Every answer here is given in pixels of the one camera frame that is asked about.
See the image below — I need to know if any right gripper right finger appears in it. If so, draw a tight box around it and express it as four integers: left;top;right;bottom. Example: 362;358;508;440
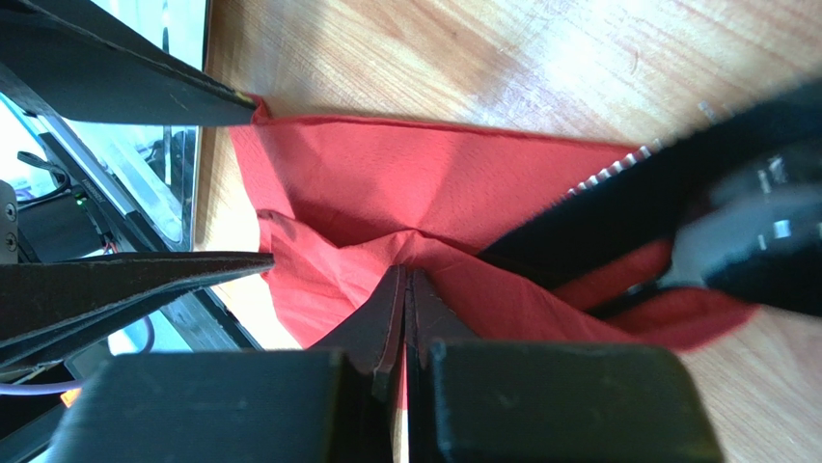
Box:
405;269;478;462

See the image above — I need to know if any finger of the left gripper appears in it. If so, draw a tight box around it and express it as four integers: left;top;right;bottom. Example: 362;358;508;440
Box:
1;252;274;369
1;1;257;126

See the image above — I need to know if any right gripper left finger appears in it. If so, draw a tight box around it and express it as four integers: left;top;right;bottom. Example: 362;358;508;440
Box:
309;266;407;462

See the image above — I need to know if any red paper napkin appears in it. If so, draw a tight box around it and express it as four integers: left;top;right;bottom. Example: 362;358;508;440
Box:
230;104;756;350

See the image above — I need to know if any black knife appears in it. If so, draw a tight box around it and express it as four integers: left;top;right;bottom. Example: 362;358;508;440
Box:
479;78;821;288

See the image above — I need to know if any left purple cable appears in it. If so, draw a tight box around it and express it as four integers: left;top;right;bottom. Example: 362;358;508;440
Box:
0;378;88;396

